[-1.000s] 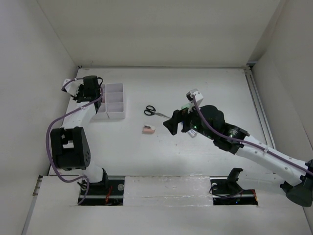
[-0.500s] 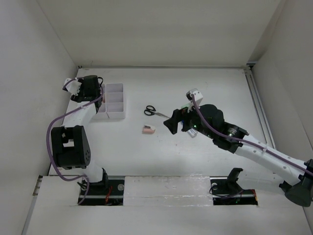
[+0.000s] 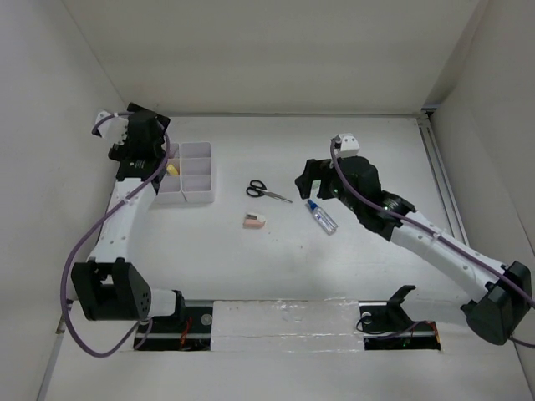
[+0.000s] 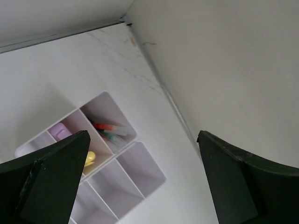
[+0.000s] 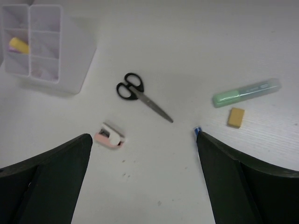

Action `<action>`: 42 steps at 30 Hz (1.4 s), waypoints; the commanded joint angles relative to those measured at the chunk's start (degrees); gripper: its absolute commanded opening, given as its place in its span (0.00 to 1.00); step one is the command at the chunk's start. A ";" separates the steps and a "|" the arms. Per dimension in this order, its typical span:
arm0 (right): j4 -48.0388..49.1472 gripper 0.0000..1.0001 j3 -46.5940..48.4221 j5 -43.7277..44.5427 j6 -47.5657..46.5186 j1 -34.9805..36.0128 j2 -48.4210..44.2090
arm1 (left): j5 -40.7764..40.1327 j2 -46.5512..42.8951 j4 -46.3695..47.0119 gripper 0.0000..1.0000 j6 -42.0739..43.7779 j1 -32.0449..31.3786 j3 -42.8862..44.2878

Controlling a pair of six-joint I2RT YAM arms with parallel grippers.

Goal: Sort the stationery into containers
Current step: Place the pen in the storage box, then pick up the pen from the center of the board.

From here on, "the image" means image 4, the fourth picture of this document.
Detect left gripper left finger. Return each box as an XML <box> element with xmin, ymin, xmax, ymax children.
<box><xmin>0</xmin><ymin>130</ymin><xmax>91</xmax><ymax>224</ymax></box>

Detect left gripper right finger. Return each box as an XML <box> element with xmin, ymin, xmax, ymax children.
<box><xmin>197</xmin><ymin>131</ymin><xmax>299</xmax><ymax>224</ymax></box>

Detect pink highlighter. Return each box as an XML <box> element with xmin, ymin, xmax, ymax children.
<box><xmin>48</xmin><ymin>123</ymin><xmax>71</xmax><ymax>141</ymax></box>

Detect yellow highlighter body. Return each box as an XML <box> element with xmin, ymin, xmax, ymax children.
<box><xmin>83</xmin><ymin>151</ymin><xmax>96</xmax><ymax>176</ymax></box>

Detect white six-compartment organizer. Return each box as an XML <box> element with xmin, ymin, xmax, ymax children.
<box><xmin>14</xmin><ymin>92</ymin><xmax>166</xmax><ymax>224</ymax></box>

